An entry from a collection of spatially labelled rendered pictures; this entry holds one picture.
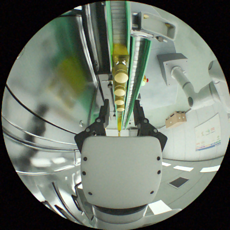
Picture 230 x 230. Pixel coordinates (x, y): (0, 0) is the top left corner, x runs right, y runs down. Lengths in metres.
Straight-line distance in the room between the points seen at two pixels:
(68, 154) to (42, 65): 0.20
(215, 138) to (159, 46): 3.57
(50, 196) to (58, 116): 0.24
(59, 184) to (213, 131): 3.83
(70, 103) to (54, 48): 0.15
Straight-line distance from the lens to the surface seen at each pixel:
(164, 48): 0.65
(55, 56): 0.18
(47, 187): 0.24
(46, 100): 0.15
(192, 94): 0.48
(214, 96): 0.37
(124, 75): 0.19
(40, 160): 0.16
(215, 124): 3.68
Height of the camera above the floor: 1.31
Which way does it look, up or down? 22 degrees down
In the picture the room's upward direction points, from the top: 179 degrees counter-clockwise
